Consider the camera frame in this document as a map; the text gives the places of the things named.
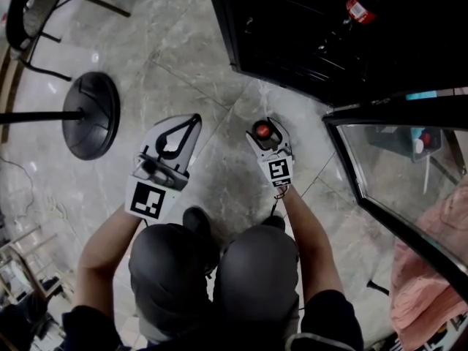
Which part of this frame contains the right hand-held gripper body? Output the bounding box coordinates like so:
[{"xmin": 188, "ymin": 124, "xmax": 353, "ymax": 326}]
[{"xmin": 255, "ymin": 149, "xmax": 295, "ymax": 189}]

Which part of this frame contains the pink cushioned chair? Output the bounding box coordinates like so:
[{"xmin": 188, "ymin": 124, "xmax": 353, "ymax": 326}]
[{"xmin": 366, "ymin": 175, "xmax": 468, "ymax": 341}]

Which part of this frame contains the brown wooden bench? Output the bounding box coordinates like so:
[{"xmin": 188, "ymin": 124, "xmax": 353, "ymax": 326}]
[{"xmin": 0, "ymin": 45, "xmax": 23, "ymax": 144}]

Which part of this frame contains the person's left forearm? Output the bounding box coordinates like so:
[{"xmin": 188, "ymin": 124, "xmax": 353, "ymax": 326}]
[{"xmin": 75, "ymin": 205, "xmax": 142, "ymax": 320}]

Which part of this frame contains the black round seat chair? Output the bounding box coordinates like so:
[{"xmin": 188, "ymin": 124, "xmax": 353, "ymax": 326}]
[{"xmin": 5, "ymin": 0, "xmax": 132, "ymax": 83}]

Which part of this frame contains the person's left leg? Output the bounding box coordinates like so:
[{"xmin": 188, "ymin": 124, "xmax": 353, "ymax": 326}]
[{"xmin": 128, "ymin": 223, "xmax": 220, "ymax": 343}]

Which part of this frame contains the person's black shoe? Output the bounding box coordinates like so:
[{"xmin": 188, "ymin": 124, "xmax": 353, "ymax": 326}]
[
  {"xmin": 261, "ymin": 214, "xmax": 286, "ymax": 232},
  {"xmin": 181, "ymin": 205, "xmax": 213, "ymax": 237}
]

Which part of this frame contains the white rope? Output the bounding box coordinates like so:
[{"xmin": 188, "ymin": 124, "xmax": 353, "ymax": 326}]
[{"xmin": 47, "ymin": 195, "xmax": 69, "ymax": 219}]

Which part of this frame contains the person's left black shoe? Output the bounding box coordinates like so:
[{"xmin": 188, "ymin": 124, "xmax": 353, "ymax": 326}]
[{"xmin": 181, "ymin": 205, "xmax": 213, "ymax": 237}]

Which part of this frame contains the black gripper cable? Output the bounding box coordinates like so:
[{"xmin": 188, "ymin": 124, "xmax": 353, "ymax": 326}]
[{"xmin": 269, "ymin": 184, "xmax": 292, "ymax": 218}]

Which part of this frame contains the black pedestal fan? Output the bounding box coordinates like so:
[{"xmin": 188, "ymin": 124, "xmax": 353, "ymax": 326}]
[{"xmin": 0, "ymin": 71, "xmax": 121, "ymax": 161}]

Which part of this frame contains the glass fridge door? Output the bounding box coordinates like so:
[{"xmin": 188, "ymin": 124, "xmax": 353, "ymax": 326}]
[{"xmin": 322, "ymin": 93, "xmax": 468, "ymax": 305}]

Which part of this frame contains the person's leg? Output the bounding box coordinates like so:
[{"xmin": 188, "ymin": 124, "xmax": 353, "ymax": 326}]
[
  {"xmin": 128, "ymin": 223, "xmax": 220, "ymax": 343},
  {"xmin": 214, "ymin": 224, "xmax": 301, "ymax": 334}
]

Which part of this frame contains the cola bottle with red label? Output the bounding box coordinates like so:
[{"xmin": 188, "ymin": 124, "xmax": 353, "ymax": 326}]
[
  {"xmin": 328, "ymin": 0, "xmax": 399, "ymax": 39},
  {"xmin": 252, "ymin": 119, "xmax": 285, "ymax": 150}
]

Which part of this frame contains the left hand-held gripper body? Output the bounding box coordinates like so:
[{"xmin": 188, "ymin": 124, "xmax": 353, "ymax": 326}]
[{"xmin": 124, "ymin": 151, "xmax": 191, "ymax": 222}]

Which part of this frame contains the person's right leg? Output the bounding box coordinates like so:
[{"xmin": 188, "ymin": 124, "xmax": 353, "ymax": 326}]
[{"xmin": 214, "ymin": 224, "xmax": 301, "ymax": 334}]

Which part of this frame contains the black mini fridge cabinet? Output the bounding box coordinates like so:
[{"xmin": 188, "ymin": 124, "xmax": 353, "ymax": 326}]
[{"xmin": 203, "ymin": 0, "xmax": 468, "ymax": 107}]

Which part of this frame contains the person's right black shoe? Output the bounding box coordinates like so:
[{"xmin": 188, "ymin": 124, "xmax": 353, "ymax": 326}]
[{"xmin": 261, "ymin": 214, "xmax": 286, "ymax": 232}]

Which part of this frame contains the person's right forearm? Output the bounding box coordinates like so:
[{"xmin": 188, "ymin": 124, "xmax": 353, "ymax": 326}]
[{"xmin": 281, "ymin": 186, "xmax": 344, "ymax": 305}]

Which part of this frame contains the person's dark navy shirt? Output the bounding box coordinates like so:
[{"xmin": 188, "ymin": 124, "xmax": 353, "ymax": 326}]
[{"xmin": 61, "ymin": 290, "xmax": 365, "ymax": 351}]

